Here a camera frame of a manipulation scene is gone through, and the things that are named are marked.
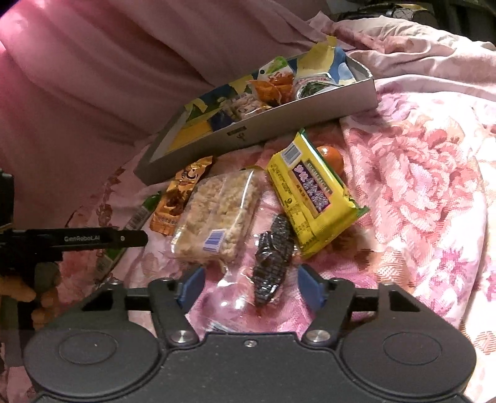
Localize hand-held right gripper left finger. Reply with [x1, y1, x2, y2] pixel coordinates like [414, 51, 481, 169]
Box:
[81, 265, 206, 345]

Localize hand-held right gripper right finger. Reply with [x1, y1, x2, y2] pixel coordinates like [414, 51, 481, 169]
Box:
[298, 263, 423, 346]

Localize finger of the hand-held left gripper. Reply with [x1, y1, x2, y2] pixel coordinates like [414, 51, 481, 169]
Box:
[11, 228, 149, 252]

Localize black corn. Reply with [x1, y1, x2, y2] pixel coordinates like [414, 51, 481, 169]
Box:
[209, 214, 299, 334]

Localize green sausage stick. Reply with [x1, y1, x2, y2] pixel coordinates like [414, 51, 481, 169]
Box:
[95, 192, 163, 277]

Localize clear rice cracker packet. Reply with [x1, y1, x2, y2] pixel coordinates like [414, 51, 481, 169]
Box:
[170, 169, 266, 265]

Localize gold snack packet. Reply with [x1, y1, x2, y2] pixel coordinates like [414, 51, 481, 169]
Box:
[150, 156, 214, 236]

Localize yellow snack packet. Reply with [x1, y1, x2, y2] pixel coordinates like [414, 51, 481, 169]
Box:
[267, 130, 370, 259]

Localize small orange ball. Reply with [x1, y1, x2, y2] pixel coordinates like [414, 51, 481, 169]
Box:
[316, 145, 345, 175]

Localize grey box with colourful lining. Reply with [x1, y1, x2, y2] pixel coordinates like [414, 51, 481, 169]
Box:
[134, 54, 378, 186]

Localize clear peanut snack packet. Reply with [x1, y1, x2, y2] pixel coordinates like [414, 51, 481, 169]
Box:
[223, 91, 272, 122]

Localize white and green seaweed packet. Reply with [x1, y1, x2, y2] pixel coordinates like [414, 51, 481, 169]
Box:
[292, 73, 342, 100]

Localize orange snack bag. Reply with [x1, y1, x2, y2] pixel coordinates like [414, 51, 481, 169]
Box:
[248, 56, 297, 106]

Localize person's left hand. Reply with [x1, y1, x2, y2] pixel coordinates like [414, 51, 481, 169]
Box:
[0, 267, 64, 330]

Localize pink floral blanket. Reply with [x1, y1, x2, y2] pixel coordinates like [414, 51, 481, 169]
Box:
[0, 11, 496, 403]

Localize dark striped cloth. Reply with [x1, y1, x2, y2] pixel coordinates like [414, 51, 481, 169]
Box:
[335, 0, 440, 28]

